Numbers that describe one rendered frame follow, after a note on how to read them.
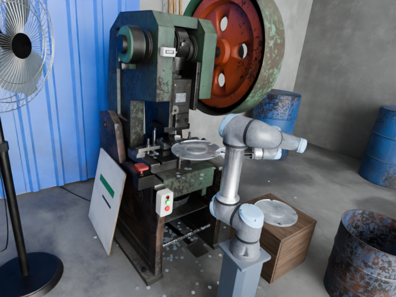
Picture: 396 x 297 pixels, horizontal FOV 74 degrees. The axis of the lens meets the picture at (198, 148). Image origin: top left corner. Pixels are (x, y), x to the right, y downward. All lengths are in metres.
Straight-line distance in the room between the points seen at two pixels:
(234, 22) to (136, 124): 0.88
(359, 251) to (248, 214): 0.72
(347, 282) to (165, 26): 1.70
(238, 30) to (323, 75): 3.07
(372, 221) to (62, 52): 2.58
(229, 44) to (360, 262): 1.46
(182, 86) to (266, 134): 0.67
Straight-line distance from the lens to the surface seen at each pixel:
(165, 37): 1.43
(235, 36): 1.78
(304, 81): 4.84
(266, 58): 1.55
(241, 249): 1.32
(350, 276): 1.85
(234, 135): 1.12
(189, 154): 1.48
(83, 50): 2.58
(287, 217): 1.90
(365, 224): 2.09
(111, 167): 1.91
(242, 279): 1.40
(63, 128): 2.64
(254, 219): 1.24
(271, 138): 1.11
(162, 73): 1.44
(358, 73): 4.50
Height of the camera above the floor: 1.36
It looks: 21 degrees down
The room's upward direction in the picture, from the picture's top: 6 degrees clockwise
